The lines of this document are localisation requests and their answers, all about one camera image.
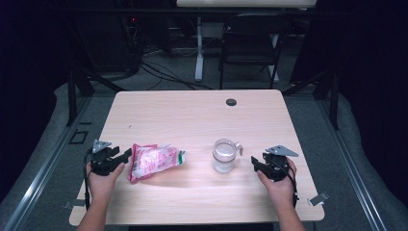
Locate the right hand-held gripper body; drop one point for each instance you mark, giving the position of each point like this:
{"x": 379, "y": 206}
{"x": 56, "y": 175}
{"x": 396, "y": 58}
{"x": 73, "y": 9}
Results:
{"x": 277, "y": 166}

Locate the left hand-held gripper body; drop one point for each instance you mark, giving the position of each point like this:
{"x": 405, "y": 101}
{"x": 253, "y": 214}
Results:
{"x": 102, "y": 162}

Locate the pink plastic bag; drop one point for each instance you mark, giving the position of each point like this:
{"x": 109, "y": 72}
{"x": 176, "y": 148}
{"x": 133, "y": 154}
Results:
{"x": 154, "y": 160}

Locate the person's left hand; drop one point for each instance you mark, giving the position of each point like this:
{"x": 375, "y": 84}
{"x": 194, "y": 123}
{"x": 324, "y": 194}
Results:
{"x": 102, "y": 187}

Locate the person's right hand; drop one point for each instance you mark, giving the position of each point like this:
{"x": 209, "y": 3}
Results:
{"x": 282, "y": 192}

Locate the grey tape piece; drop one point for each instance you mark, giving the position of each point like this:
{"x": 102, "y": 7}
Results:
{"x": 75, "y": 203}
{"x": 318, "y": 199}

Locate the round table grommet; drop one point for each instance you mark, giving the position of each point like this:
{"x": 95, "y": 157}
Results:
{"x": 231, "y": 102}

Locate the black metal stand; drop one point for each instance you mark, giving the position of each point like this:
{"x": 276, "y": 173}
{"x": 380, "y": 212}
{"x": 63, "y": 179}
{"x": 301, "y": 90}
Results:
{"x": 334, "y": 102}
{"x": 72, "y": 96}

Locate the black folding chair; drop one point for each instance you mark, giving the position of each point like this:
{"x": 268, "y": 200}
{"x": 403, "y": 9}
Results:
{"x": 253, "y": 38}

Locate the white desk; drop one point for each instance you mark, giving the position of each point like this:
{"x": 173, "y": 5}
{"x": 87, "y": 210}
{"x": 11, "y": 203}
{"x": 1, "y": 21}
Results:
{"x": 245, "y": 3}

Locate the metal floor rail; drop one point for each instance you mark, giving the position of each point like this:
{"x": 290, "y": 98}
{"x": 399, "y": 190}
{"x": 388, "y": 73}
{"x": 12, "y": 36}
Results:
{"x": 41, "y": 173}
{"x": 356, "y": 173}

